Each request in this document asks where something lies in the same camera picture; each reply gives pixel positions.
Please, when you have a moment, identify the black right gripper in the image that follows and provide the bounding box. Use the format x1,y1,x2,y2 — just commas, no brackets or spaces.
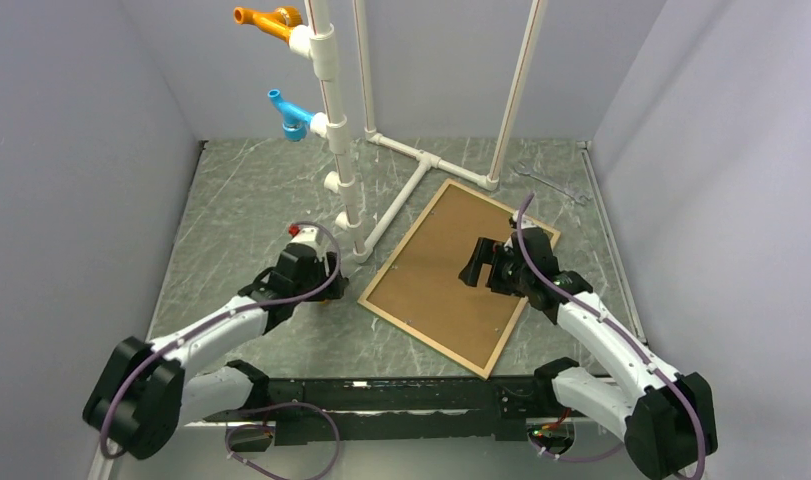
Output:
459,237,532,298

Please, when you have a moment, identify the green wooden photo frame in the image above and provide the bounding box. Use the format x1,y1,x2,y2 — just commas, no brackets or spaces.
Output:
358,179,527,379

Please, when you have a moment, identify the white PVC pipe stand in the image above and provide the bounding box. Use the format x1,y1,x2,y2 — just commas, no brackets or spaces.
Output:
337,1,547,266

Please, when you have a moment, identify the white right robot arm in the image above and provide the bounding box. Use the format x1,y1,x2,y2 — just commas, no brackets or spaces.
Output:
459,227,718,479

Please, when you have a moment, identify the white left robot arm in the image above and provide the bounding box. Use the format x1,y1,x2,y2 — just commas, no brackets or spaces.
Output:
82,233,348,460

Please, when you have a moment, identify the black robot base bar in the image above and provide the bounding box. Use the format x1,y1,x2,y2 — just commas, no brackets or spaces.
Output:
207,375,588,446

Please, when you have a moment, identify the silver open-end wrench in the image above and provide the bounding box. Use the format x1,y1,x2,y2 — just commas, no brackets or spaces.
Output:
513,162,589,206

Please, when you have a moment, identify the blue plastic faucet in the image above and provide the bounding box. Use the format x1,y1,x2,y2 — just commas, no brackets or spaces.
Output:
267,89,314,142

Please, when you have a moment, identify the orange plastic faucet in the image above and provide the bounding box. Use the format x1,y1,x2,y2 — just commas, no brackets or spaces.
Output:
233,6,303,43

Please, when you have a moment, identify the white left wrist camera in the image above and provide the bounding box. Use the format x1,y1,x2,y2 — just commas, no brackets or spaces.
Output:
288,224,325,258

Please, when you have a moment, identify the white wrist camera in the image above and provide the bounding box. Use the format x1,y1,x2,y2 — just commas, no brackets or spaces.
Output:
509,210,526,232
288,224,325,258

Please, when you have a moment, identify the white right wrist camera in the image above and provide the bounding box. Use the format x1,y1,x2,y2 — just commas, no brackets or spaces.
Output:
509,210,526,232

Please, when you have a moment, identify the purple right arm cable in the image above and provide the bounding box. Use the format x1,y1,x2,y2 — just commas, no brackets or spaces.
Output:
514,193,708,480

